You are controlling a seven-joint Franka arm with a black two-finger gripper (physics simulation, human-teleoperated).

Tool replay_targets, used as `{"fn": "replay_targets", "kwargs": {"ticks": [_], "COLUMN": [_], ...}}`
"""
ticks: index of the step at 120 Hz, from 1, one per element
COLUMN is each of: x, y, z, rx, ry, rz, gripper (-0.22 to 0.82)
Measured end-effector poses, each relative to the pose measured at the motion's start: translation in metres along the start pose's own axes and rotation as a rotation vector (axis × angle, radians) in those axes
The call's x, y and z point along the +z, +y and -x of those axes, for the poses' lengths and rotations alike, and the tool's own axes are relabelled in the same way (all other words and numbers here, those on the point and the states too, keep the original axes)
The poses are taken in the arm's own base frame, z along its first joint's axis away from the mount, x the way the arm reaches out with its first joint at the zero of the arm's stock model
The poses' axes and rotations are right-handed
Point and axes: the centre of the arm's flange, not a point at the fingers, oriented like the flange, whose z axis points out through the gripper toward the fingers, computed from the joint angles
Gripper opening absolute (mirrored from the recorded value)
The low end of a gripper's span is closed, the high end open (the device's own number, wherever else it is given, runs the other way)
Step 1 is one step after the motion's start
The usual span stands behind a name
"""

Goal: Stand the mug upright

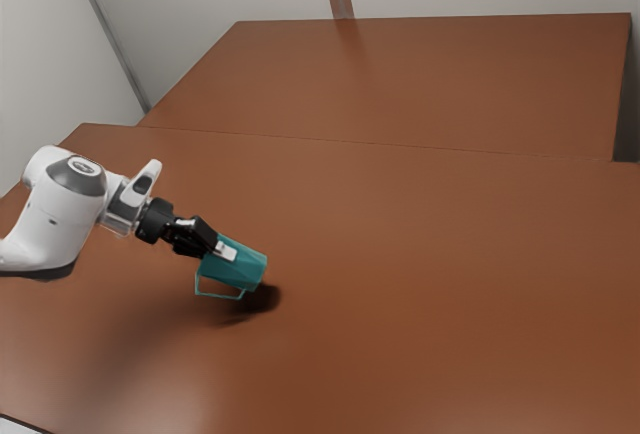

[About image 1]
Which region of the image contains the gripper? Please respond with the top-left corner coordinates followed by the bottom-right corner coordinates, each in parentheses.
top-left (134, 196), bottom-right (238, 262)

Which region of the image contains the teal faceted mug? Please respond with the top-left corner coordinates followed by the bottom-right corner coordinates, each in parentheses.
top-left (194, 233), bottom-right (268, 301)

